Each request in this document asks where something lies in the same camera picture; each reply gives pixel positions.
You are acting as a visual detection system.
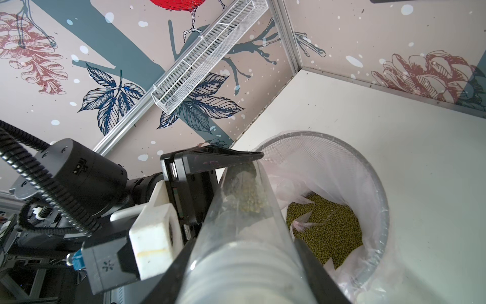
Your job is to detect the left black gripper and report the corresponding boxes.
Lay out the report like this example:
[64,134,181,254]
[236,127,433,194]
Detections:
[159,145,264,243]

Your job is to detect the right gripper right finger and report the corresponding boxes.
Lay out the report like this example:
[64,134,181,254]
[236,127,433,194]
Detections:
[294,239,351,304]

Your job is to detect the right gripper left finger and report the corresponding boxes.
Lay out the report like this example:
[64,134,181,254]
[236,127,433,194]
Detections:
[142,239,196,304]

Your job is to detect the tall clear bean jar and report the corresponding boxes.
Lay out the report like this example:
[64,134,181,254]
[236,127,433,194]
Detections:
[177,161,316,303]

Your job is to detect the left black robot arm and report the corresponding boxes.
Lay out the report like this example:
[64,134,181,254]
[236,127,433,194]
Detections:
[1,122,263,303]

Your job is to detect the mung beans in bin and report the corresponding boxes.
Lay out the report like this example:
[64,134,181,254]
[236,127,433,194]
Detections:
[286,194,363,269]

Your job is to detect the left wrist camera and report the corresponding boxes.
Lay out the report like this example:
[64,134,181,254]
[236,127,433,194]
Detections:
[66,178,185,295]

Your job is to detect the white wire mesh shelf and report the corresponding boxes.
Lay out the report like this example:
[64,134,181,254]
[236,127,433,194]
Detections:
[151,1,268,115]

